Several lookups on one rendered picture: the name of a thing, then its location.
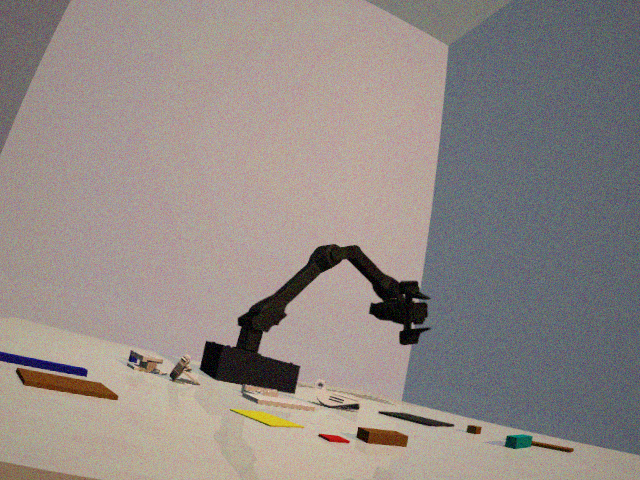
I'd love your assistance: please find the dark blue flat bar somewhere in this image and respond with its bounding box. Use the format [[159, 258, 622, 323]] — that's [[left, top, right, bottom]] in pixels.
[[0, 352, 88, 377]]

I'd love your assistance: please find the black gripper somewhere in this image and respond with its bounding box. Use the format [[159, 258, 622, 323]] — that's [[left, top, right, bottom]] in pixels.
[[385, 280, 431, 345]]

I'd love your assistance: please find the teal block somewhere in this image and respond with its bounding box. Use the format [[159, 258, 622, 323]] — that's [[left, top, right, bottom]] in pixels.
[[505, 434, 533, 449]]

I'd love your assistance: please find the yellow flat plate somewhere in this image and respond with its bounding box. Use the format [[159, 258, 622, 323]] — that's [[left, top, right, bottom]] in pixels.
[[230, 409, 304, 428]]

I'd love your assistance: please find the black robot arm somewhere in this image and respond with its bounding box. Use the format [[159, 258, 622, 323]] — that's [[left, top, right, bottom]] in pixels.
[[232, 244, 428, 355]]

